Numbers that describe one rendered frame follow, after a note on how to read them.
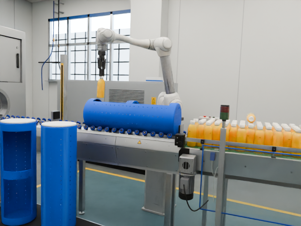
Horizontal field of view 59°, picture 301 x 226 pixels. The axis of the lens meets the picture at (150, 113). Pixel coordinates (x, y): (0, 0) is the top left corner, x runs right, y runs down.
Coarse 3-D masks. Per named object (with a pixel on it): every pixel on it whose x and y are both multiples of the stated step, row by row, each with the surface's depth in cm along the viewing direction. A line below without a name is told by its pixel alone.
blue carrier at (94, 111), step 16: (96, 112) 244; (112, 112) 238; (128, 112) 233; (144, 112) 228; (160, 112) 224; (176, 112) 227; (128, 128) 238; (144, 128) 232; (160, 128) 225; (176, 128) 231
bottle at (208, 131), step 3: (207, 126) 209; (210, 126) 209; (204, 129) 210; (207, 129) 208; (210, 129) 208; (204, 132) 210; (207, 132) 208; (210, 132) 208; (204, 135) 210; (207, 135) 208; (210, 135) 208; (204, 138) 210; (207, 138) 208; (210, 138) 209; (204, 144) 210; (207, 144) 209; (210, 144) 209
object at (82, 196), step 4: (80, 160) 276; (80, 164) 276; (84, 164) 278; (80, 168) 277; (84, 168) 278; (80, 172) 277; (84, 172) 279; (80, 176) 278; (84, 176) 279; (80, 180) 278; (84, 180) 280; (80, 184) 278; (84, 184) 280; (80, 188) 279; (84, 188) 281; (80, 192) 279; (84, 192) 282; (80, 196) 280; (84, 196) 282; (80, 200) 280; (84, 200) 283; (80, 204) 280; (84, 204) 283; (80, 208) 281; (84, 208) 284; (80, 212) 284
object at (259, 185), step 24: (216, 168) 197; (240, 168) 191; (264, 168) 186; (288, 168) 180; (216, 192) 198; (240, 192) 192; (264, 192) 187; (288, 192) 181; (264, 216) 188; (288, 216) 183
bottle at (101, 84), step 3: (102, 78) 253; (99, 81) 251; (102, 81) 252; (99, 84) 251; (102, 84) 252; (99, 87) 251; (102, 87) 252; (99, 90) 252; (102, 90) 252; (99, 93) 252; (102, 93) 253; (99, 96) 252; (102, 96) 253
